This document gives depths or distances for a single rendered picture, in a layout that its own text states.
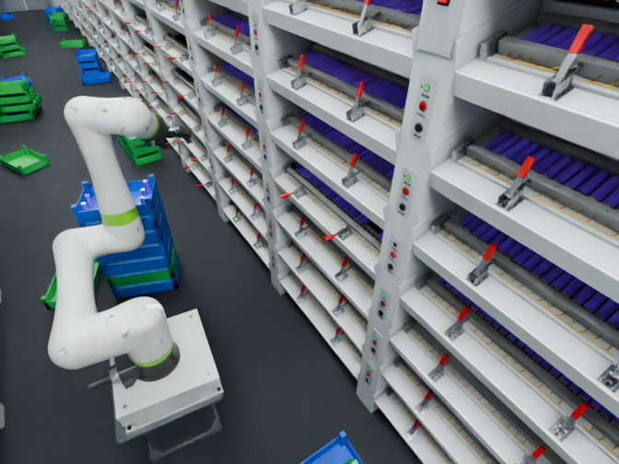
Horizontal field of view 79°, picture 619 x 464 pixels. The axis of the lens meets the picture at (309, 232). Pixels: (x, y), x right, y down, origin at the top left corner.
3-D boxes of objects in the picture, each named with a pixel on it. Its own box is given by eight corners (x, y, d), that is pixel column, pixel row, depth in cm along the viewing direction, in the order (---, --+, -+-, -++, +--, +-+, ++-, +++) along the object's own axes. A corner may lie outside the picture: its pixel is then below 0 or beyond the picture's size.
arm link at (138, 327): (118, 342, 117) (99, 302, 105) (169, 326, 122) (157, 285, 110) (121, 378, 108) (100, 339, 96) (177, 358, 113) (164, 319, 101)
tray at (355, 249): (378, 284, 110) (374, 264, 103) (276, 187, 149) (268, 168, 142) (428, 245, 114) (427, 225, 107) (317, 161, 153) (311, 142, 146)
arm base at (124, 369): (95, 410, 107) (87, 399, 103) (87, 367, 116) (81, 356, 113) (186, 367, 118) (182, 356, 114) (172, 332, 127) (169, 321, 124)
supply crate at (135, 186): (77, 223, 156) (70, 207, 151) (88, 196, 171) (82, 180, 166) (154, 214, 161) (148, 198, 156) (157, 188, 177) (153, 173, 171)
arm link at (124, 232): (111, 262, 132) (110, 243, 140) (150, 252, 136) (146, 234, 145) (95, 219, 121) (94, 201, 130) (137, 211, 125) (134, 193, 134)
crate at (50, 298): (92, 304, 185) (86, 293, 179) (47, 309, 181) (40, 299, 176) (105, 261, 207) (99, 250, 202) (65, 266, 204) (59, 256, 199)
